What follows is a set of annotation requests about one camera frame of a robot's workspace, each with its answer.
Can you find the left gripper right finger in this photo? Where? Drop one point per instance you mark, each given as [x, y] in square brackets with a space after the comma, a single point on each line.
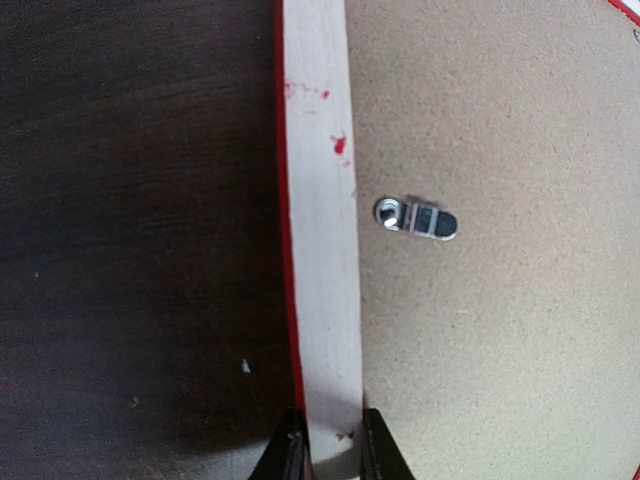
[381, 458]

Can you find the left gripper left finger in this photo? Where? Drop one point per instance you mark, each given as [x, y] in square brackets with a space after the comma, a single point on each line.
[284, 457]

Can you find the brown backing board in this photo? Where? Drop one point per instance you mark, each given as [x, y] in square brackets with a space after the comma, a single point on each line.
[497, 148]

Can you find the wooden picture frame red edge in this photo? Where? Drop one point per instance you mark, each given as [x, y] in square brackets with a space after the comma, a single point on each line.
[321, 225]

